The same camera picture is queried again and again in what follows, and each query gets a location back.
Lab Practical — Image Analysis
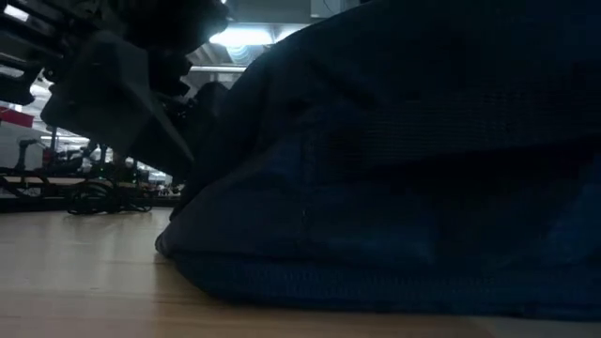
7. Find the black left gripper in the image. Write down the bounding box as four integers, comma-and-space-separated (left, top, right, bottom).
39, 0, 231, 183

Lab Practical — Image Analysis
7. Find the black cable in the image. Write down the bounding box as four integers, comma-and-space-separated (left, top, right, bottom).
65, 182, 154, 216

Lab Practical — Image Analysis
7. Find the navy blue backpack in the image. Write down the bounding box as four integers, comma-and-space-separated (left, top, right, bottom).
154, 0, 601, 323

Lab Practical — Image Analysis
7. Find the background robot workstation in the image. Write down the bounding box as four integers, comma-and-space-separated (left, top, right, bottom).
0, 135, 184, 199

